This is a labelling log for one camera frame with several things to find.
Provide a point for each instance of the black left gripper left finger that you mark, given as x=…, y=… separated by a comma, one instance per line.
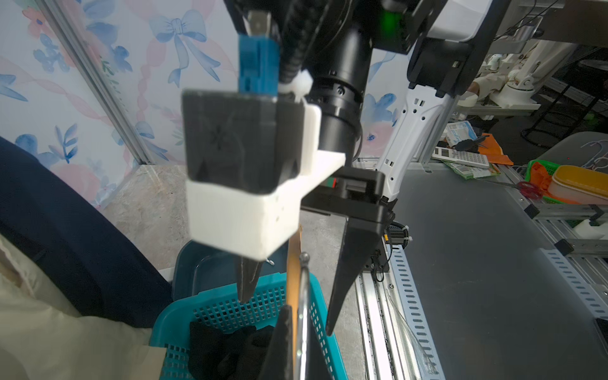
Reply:
x=280, y=351

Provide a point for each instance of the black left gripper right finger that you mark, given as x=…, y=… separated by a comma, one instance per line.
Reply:
x=316, y=365

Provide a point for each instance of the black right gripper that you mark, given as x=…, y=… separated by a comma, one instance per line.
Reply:
x=350, y=192

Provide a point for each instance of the orange clothes hanger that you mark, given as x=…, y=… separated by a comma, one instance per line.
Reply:
x=298, y=298

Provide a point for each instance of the black shorts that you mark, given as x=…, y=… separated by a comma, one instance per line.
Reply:
x=218, y=355

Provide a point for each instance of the beige shorts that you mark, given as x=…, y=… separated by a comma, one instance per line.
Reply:
x=44, y=337

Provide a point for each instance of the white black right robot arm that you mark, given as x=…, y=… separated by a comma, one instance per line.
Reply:
x=408, y=60

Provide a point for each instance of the navy blue shorts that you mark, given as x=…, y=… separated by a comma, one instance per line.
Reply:
x=96, y=267

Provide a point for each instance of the teal perforated plastic basket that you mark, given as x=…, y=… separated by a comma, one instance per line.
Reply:
x=219, y=308

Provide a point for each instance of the dark teal plastic bin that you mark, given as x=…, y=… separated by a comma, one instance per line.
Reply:
x=201, y=268

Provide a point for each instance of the white calculator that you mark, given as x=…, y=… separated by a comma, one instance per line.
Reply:
x=461, y=157

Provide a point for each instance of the orange paper sheet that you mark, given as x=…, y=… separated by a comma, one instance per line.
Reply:
x=493, y=151

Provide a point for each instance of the green plastic crate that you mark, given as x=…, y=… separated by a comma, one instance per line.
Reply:
x=540, y=173

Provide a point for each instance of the yellow lidded container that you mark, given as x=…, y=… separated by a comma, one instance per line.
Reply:
x=579, y=185

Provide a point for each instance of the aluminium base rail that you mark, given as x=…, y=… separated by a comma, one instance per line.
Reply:
x=484, y=288

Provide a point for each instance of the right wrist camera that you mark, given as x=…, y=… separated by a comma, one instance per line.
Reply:
x=252, y=155

